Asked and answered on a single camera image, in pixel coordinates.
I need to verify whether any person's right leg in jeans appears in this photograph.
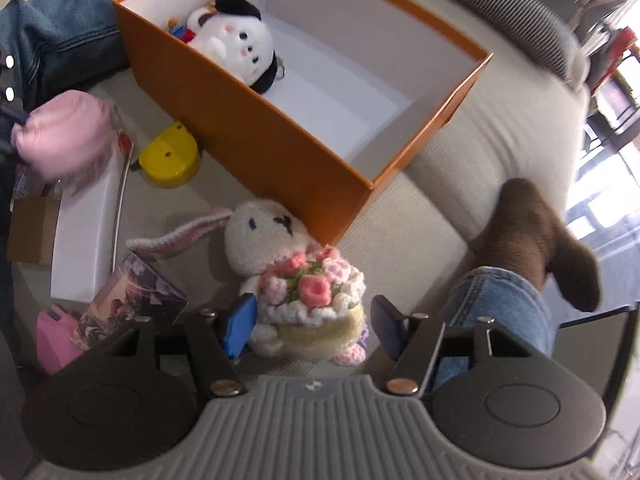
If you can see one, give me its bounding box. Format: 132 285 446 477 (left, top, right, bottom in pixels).
432 266 556 396

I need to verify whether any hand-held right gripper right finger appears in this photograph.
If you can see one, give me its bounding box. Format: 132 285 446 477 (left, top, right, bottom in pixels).
371 295 531 395

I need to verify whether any person's leg in jeans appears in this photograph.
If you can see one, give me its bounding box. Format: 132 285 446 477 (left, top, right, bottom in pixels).
432 266 556 396
0 0 133 111

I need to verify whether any person's left leg in jeans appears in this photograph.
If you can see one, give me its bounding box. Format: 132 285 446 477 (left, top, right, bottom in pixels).
0 0 133 111

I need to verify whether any pink plush pouch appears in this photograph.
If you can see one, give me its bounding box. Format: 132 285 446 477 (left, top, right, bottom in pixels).
11 90 117 186

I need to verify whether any small cardboard box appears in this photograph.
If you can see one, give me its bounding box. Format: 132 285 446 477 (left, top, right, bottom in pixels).
7 195 62 266

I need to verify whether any striped grey cushion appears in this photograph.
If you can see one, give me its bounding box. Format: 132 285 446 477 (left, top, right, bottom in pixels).
387 0 591 86

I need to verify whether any yellow plastic toy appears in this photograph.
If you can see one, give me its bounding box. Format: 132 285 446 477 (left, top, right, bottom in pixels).
139 121 202 189

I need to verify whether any beige fabric sofa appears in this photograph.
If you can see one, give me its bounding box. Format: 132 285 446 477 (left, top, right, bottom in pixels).
0 0 593 386

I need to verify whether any white plush with black hat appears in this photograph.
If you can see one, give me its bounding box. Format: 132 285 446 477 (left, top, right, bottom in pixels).
187 0 288 95

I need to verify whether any purple printed card box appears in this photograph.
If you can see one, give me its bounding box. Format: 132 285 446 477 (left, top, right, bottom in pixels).
70 251 190 352

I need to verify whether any marble top coffee table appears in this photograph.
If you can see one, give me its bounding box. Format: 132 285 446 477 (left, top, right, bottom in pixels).
555 301 640 411

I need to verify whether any orange cardboard storage box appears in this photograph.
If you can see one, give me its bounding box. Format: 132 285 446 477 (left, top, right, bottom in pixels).
112 0 493 246

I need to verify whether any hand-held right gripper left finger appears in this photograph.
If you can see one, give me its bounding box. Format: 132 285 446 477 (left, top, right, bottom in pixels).
107 293 258 397

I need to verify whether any person's right foot brown sock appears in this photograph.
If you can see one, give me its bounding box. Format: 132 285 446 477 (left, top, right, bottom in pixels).
470 177 601 313

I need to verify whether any small pink case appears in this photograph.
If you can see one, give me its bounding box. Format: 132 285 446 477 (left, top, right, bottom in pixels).
36 307 85 376

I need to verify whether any crochet bunny with flower bouquet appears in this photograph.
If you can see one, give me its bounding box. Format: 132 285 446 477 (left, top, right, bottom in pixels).
126 199 370 367

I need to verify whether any fox plush in blue uniform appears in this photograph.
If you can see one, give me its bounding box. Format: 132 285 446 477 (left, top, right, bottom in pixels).
167 17 196 43

